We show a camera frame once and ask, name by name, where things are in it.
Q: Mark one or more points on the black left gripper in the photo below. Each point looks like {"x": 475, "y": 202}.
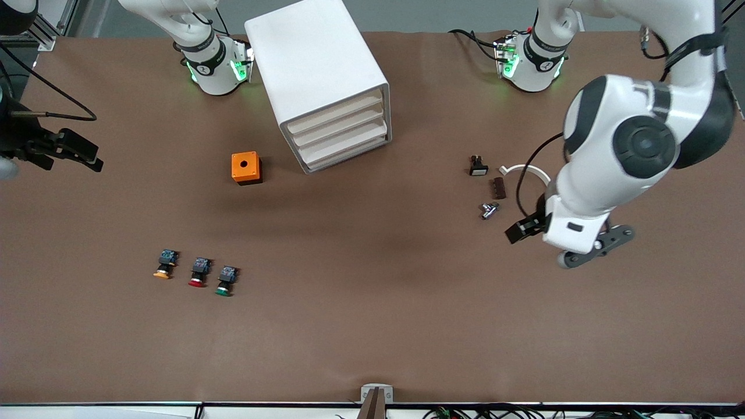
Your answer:
{"x": 536, "y": 222}

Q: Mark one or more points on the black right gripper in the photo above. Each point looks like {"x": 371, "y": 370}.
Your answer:
{"x": 18, "y": 138}

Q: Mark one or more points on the green push button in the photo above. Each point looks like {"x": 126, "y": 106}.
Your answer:
{"x": 226, "y": 280}

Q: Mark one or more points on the white cabinet drawer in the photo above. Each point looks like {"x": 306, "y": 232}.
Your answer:
{"x": 349, "y": 154}
{"x": 334, "y": 113}
{"x": 355, "y": 135}
{"x": 340, "y": 127}

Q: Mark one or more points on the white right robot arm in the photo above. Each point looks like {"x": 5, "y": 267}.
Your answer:
{"x": 215, "y": 75}

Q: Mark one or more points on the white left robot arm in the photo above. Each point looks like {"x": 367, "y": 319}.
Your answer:
{"x": 593, "y": 174}

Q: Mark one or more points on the yellow push button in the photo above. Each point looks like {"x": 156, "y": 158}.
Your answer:
{"x": 165, "y": 265}

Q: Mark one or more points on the red push button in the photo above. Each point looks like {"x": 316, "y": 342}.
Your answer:
{"x": 199, "y": 272}

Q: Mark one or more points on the white drawer cabinet shell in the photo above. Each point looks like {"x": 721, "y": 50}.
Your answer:
{"x": 308, "y": 52}

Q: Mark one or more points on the brown terminal block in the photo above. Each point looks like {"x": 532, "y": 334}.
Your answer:
{"x": 497, "y": 188}

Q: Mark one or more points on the brown paper table cover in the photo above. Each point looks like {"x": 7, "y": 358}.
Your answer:
{"x": 372, "y": 326}

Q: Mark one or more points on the white table edge strip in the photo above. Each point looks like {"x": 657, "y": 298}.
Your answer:
{"x": 116, "y": 412}

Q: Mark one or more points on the silver key switch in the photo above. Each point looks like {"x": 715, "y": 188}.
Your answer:
{"x": 489, "y": 210}

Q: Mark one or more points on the white curved plastic bracket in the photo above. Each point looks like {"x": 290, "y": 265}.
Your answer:
{"x": 524, "y": 169}

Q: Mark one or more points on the black white switch module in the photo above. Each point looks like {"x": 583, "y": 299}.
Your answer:
{"x": 478, "y": 169}

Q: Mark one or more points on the aluminium frame profile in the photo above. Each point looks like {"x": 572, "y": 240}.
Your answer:
{"x": 52, "y": 26}
{"x": 734, "y": 9}

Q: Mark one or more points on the orange button enclosure box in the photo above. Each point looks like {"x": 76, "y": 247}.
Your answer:
{"x": 250, "y": 171}

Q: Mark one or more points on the grey metal camera bracket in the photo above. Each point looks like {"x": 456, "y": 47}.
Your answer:
{"x": 366, "y": 391}

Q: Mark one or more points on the brown camera post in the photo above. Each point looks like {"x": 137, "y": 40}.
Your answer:
{"x": 373, "y": 407}

